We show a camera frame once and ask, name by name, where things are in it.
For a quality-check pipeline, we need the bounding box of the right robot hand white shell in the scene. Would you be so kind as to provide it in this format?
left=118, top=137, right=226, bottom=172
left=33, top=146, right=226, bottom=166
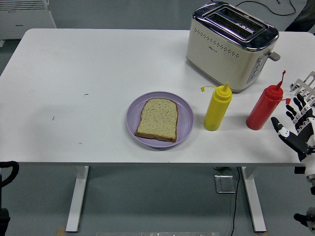
left=270, top=92, right=315, bottom=177

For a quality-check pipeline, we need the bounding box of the red squeeze bottle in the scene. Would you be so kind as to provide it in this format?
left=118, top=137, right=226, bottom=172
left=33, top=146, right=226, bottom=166
left=246, top=70, right=291, bottom=131

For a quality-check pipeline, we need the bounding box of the slice of bread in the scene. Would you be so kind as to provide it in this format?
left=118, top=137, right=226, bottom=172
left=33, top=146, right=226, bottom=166
left=134, top=97, right=179, bottom=143

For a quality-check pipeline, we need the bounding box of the white table leg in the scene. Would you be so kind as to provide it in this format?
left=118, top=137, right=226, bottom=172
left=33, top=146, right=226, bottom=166
left=240, top=166, right=267, bottom=233
left=65, top=166, right=90, bottom=233

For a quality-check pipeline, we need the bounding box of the metal floor socket plate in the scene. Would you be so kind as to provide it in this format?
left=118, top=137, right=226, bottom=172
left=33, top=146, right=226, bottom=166
left=214, top=174, right=237, bottom=194

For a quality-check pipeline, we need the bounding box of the yellow squeeze bottle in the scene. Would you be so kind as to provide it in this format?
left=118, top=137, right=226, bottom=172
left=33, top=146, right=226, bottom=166
left=200, top=82, right=233, bottom=131

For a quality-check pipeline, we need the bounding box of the cream and chrome toaster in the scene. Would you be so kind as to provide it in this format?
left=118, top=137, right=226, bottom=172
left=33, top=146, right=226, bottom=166
left=186, top=1, right=281, bottom=93

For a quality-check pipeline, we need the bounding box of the purple round plate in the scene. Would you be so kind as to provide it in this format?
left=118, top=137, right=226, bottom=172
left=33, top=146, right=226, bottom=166
left=126, top=91, right=195, bottom=148

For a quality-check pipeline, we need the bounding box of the person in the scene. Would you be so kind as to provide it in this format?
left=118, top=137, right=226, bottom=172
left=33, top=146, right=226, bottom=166
left=284, top=0, right=315, bottom=32

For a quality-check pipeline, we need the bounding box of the white floor appliance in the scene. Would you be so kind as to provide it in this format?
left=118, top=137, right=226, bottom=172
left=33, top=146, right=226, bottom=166
left=0, top=0, right=57, bottom=47

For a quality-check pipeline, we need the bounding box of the black cable under table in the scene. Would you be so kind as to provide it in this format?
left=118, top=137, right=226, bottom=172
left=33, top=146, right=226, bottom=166
left=230, top=167, right=241, bottom=236

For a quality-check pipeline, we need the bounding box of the black cable behind table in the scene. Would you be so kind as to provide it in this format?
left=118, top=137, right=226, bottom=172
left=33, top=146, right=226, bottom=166
left=232, top=0, right=297, bottom=16

